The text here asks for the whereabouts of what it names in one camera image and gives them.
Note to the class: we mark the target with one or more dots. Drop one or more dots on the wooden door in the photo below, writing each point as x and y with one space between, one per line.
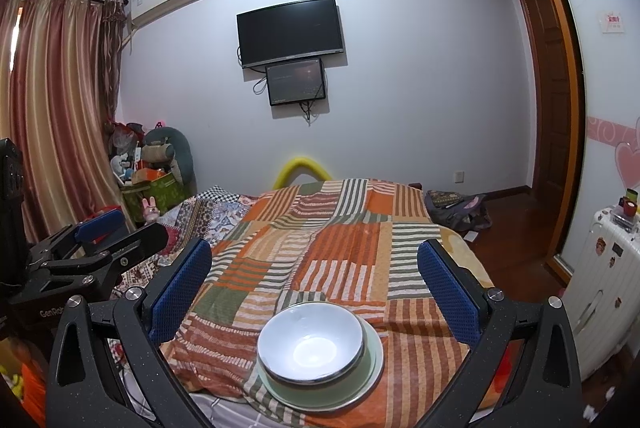
550 108

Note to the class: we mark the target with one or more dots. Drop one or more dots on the pink bunny toy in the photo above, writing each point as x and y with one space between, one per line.
150 210

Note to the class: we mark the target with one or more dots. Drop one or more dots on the yellow foam tube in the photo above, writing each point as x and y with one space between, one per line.
302 164

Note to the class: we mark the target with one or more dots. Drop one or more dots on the clear plastic bag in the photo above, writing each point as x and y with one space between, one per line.
122 138

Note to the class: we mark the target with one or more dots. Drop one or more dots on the patchwork quilt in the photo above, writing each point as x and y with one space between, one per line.
225 213

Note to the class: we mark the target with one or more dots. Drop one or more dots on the white bowl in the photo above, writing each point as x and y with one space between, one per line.
310 348

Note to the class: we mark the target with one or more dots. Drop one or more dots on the white paper sheet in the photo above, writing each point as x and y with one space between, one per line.
471 236

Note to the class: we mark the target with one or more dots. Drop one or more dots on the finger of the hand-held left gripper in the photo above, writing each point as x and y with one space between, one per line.
135 248
97 224

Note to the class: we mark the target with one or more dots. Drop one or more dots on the green storage box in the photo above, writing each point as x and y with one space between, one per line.
157 195

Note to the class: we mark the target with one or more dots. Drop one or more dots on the striped orange blanket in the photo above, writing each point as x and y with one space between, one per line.
325 248

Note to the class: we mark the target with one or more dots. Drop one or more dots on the white wardrobe with pink hearts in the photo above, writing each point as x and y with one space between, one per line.
605 98

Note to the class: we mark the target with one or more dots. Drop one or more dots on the dark backpack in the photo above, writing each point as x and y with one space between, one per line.
457 210

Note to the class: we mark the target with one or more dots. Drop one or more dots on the white suitcase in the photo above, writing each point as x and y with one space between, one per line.
600 288

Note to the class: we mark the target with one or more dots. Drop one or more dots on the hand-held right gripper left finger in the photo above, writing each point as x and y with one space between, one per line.
180 293

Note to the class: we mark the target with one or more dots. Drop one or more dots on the wall socket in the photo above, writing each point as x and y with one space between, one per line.
459 176

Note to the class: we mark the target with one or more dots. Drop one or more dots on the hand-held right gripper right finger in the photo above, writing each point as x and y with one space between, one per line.
447 293

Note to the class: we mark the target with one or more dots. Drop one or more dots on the green plate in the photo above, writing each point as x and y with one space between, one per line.
320 400

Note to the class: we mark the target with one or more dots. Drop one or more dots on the large wall television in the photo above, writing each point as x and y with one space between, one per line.
290 30

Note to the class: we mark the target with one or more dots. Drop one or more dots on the small red container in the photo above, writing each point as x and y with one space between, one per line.
629 209

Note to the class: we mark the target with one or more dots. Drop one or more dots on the white label sticker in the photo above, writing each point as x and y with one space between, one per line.
612 22

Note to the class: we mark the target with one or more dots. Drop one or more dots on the striped brown curtain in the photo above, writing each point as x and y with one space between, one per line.
55 108

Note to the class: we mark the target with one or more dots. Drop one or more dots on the small green box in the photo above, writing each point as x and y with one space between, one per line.
632 195

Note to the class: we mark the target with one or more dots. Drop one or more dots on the small black monitor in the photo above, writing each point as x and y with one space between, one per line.
295 82

